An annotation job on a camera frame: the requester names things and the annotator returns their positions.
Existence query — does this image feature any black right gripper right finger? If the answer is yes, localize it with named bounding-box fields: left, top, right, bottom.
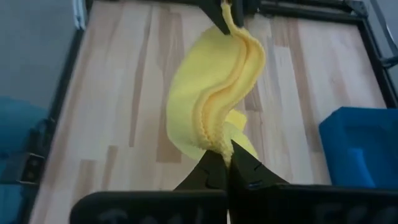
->
left=228, top=139, right=398, bottom=224

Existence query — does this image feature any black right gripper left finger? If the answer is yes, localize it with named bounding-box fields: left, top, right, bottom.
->
left=69, top=149, right=230, bottom=224

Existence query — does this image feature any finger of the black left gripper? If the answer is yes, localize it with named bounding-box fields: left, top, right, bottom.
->
left=231, top=0, right=247, bottom=29
left=198, top=0, right=234, bottom=36

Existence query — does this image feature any yellow microfiber towel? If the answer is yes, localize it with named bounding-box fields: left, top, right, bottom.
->
left=165, top=1, right=267, bottom=169

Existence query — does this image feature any teal plastic basket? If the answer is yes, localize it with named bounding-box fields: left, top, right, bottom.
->
left=318, top=106, right=398, bottom=190

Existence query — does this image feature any large blue object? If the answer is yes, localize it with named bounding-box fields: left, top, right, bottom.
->
left=0, top=96, right=49, bottom=224

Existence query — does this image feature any black metal table frame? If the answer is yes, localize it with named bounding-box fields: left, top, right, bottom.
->
left=0, top=0, right=398, bottom=224

